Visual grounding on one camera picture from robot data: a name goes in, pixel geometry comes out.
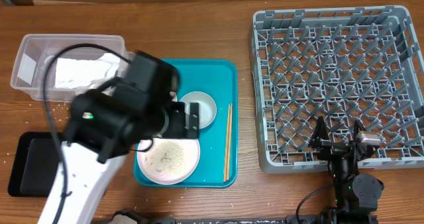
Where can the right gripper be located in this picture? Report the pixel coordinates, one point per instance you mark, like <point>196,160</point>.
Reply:
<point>330,148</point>

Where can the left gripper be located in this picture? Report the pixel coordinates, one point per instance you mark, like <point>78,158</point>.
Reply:
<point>177,126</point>

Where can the grey bowl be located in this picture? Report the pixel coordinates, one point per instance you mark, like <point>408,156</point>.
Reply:
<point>207,106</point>

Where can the white napkin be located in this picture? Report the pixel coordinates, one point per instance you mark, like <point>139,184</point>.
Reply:
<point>75,74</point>

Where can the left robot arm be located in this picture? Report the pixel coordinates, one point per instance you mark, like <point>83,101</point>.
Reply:
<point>104,125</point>

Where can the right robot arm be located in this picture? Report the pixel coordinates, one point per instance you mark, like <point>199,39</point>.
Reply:
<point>356,194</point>

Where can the grey dishwasher rack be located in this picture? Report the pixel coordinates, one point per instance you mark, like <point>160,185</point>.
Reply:
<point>341,64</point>

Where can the large pink plate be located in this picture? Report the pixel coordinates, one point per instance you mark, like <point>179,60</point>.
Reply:
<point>168,161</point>

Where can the teal plastic serving tray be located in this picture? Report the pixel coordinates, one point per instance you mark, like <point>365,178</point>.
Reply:
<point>217,78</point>

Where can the black rectangular tray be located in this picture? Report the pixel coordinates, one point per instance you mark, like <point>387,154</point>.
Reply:
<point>35,166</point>

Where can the clear plastic bin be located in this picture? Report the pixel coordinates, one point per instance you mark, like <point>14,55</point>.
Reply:
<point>37,50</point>

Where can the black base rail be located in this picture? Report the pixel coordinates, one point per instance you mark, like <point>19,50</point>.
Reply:
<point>290,219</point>

